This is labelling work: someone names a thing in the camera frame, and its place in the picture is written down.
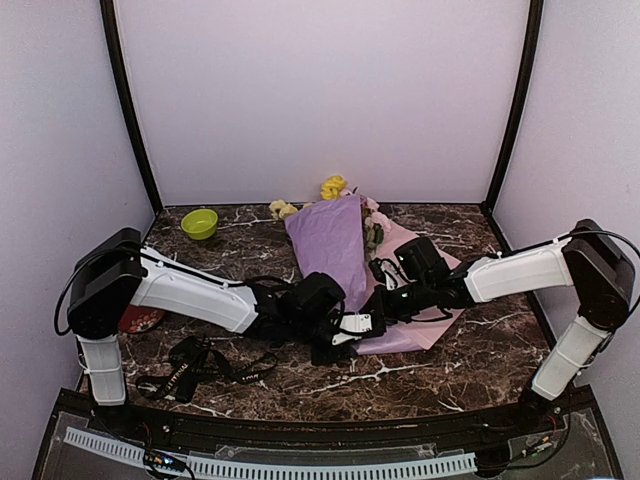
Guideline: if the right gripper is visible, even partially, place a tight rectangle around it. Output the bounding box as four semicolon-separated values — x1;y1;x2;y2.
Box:
367;276;435;325

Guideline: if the pink wrapping paper sheet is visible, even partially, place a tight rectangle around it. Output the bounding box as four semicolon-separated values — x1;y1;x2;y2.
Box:
285;195;462;356

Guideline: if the yellow daisy bunch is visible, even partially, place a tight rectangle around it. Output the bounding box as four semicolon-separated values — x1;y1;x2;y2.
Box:
269;199;313;220

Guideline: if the yellow rose stem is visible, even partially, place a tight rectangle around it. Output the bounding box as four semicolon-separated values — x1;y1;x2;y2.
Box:
320;175;348;200

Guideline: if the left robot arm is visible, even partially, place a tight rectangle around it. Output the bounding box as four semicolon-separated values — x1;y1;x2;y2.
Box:
54;228;386;436

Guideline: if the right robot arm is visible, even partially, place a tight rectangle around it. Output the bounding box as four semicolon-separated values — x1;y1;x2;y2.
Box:
364;219;639;434

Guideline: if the black printed ribbon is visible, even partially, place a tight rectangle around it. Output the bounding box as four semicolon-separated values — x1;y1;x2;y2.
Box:
135;336;278;404

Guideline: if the green plastic bowl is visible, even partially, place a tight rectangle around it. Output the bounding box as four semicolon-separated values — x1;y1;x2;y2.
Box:
181;208;218;241

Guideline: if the red floral dish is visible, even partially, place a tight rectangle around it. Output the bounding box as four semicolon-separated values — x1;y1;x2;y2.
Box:
118;305;165;334

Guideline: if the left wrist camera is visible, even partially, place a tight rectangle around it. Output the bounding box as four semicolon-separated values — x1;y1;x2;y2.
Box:
293;272;346;316

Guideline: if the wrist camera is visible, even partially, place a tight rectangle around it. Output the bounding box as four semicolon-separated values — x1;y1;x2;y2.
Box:
293;272;346;316
394;237;450;284

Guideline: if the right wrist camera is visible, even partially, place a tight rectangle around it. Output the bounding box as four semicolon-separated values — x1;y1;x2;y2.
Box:
394;237;450;284

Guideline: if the black front rail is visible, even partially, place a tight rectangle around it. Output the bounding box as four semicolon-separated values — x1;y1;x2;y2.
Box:
54;387;596;454

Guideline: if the white slotted cable duct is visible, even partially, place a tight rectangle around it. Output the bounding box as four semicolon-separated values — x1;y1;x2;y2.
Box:
63;427;477;480

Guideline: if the right black frame post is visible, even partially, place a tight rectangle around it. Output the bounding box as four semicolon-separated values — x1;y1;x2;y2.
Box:
480;0;544;221

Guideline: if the black frame post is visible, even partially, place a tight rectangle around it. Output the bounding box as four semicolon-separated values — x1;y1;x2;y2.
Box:
99;0;164;215
480;0;544;221

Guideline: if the left black frame post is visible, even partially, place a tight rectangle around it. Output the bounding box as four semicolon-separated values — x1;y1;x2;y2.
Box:
99;0;164;215

